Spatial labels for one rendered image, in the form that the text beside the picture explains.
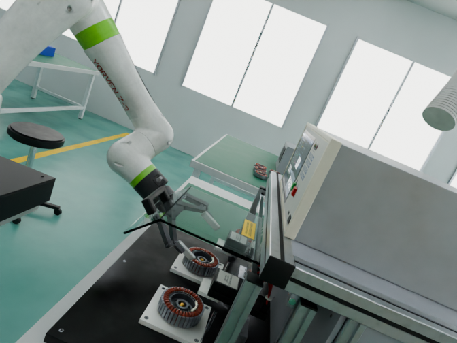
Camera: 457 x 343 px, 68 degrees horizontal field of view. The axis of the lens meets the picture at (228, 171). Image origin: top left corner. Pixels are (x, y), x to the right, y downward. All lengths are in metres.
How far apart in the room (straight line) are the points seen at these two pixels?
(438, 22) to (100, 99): 5.22
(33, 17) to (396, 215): 0.84
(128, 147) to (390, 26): 5.10
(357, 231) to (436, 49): 5.36
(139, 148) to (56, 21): 0.38
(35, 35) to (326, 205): 0.72
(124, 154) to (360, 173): 0.65
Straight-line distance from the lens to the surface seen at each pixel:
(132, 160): 1.02
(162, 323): 0.88
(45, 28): 0.91
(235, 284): 0.84
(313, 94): 5.49
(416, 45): 5.86
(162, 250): 1.15
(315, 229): 0.67
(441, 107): 1.95
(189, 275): 1.06
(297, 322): 0.65
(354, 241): 0.70
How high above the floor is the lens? 1.34
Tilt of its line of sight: 14 degrees down
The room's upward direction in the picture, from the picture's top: 23 degrees clockwise
